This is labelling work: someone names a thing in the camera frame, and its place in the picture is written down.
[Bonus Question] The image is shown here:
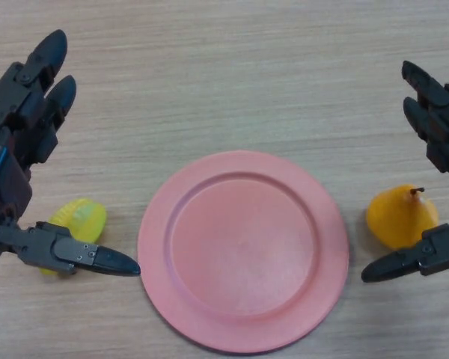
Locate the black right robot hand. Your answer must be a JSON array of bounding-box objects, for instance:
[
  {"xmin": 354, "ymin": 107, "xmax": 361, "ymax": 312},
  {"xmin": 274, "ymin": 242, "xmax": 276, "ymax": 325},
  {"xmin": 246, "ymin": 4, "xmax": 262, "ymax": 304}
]
[{"xmin": 361, "ymin": 60, "xmax": 449, "ymax": 283}]

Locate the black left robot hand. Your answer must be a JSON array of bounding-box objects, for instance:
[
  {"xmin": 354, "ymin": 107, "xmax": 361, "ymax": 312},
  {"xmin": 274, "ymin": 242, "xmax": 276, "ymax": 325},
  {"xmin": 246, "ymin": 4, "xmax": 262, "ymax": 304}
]
[{"xmin": 0, "ymin": 28, "xmax": 141, "ymax": 298}]

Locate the yellow pear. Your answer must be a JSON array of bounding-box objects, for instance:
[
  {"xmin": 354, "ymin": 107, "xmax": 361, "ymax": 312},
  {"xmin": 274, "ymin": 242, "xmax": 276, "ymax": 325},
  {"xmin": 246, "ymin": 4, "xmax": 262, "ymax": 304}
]
[{"xmin": 365, "ymin": 182, "xmax": 439, "ymax": 251}]

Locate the pink round plate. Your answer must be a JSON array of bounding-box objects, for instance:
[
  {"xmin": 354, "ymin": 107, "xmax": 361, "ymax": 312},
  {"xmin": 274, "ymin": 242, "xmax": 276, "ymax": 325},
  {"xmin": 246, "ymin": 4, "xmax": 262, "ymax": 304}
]
[{"xmin": 137, "ymin": 150, "xmax": 350, "ymax": 355}]

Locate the yellow starfruit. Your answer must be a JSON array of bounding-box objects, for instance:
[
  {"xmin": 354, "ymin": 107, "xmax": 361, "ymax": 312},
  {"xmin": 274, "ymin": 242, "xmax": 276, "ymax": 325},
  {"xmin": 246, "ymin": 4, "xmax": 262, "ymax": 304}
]
[{"xmin": 40, "ymin": 197, "xmax": 108, "ymax": 278}]

